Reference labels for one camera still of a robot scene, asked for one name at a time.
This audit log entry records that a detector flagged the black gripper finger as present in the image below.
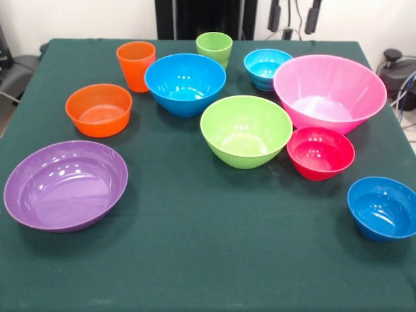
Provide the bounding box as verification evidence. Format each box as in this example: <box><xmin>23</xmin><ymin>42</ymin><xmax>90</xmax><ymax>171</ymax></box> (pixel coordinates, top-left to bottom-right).
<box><xmin>304</xmin><ymin>0</ymin><xmax>323</xmax><ymax>35</ymax></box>
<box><xmin>266</xmin><ymin>0</ymin><xmax>282</xmax><ymax>33</ymax></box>

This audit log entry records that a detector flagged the large pink bowl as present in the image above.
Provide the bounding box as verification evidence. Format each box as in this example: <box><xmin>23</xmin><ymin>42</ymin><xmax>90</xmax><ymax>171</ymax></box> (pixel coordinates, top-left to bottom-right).
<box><xmin>272</xmin><ymin>54</ymin><xmax>388</xmax><ymax>135</ymax></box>

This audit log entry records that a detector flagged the small ribbed cyan bowl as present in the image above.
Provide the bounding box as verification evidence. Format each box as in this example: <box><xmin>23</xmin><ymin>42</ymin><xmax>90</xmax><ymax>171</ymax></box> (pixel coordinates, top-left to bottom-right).
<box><xmin>243</xmin><ymin>48</ymin><xmax>294</xmax><ymax>92</ymax></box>

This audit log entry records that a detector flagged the green cup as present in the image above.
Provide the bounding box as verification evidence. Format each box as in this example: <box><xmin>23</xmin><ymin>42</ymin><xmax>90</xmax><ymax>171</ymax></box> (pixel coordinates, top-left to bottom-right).
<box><xmin>195</xmin><ymin>31</ymin><xmax>233</xmax><ymax>71</ymax></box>

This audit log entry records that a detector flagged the black floor stand base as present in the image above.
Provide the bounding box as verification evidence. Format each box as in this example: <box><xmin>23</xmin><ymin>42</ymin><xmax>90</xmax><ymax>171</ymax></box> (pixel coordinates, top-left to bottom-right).
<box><xmin>0</xmin><ymin>24</ymin><xmax>42</xmax><ymax>101</ymax></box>
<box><xmin>376</xmin><ymin>48</ymin><xmax>416</xmax><ymax>98</ymax></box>

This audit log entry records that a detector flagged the large light blue bowl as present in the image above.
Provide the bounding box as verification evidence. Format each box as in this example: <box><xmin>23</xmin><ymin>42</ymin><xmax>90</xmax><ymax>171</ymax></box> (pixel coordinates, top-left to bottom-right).
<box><xmin>144</xmin><ymin>53</ymin><xmax>228</xmax><ymax>118</ymax></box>

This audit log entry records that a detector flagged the green bowl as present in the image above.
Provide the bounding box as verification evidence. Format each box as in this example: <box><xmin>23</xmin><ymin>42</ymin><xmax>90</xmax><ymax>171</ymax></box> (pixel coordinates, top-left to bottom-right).
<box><xmin>200</xmin><ymin>95</ymin><xmax>294</xmax><ymax>170</ymax></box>

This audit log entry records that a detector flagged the red bowl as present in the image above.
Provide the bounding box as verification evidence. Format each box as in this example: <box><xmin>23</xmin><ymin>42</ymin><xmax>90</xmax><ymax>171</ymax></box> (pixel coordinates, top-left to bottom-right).
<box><xmin>286</xmin><ymin>125</ymin><xmax>356</xmax><ymax>182</ymax></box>

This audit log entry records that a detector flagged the orange cup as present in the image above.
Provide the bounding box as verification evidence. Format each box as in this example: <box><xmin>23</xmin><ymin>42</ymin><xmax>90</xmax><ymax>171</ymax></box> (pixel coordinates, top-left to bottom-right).
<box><xmin>116</xmin><ymin>40</ymin><xmax>157</xmax><ymax>94</ymax></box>

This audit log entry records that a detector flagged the small dark blue bowl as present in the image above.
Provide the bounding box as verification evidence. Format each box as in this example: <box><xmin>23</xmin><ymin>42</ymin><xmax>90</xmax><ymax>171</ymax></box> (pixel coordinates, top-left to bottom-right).
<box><xmin>346</xmin><ymin>176</ymin><xmax>416</xmax><ymax>242</ymax></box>

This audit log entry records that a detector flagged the orange bowl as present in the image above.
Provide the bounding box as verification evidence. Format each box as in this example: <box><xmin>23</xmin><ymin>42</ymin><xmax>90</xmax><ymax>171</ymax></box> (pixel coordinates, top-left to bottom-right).
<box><xmin>65</xmin><ymin>83</ymin><xmax>133</xmax><ymax>138</ymax></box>

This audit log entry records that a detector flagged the dark green tablecloth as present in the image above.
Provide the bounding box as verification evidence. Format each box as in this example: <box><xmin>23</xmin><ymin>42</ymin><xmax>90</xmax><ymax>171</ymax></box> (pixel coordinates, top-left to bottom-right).
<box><xmin>0</xmin><ymin>38</ymin><xmax>416</xmax><ymax>312</ymax></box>

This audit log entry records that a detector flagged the purple bowl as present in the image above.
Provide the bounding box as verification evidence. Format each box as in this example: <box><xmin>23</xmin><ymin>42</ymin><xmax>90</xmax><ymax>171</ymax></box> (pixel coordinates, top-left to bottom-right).
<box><xmin>3</xmin><ymin>140</ymin><xmax>129</xmax><ymax>233</ymax></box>

